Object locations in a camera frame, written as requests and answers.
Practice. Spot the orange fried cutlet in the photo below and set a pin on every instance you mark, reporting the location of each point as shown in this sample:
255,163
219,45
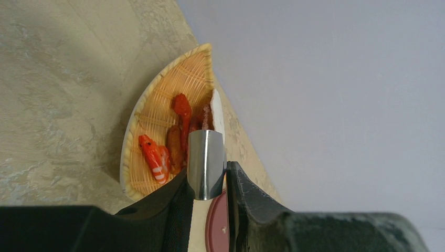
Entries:
176,154

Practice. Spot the white round rice cracker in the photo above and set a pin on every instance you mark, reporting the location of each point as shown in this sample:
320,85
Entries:
217,114

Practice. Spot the dark red round lid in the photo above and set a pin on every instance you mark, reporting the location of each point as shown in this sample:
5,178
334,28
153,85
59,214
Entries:
217,225

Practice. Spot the woven bamboo basket tray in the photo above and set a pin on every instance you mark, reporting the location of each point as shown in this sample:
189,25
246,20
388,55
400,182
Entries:
190,74

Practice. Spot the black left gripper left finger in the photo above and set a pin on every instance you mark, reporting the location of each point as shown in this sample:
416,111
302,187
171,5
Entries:
159,222

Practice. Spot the steel food tongs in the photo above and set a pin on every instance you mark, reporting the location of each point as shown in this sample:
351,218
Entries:
206,164

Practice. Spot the red chili pepper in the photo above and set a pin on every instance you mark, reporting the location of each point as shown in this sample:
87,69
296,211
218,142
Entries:
182,108

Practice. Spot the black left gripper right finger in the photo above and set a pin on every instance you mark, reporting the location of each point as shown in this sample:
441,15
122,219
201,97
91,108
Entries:
257,222

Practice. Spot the red white shrimp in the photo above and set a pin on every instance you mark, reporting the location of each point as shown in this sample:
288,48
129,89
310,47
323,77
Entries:
157,158

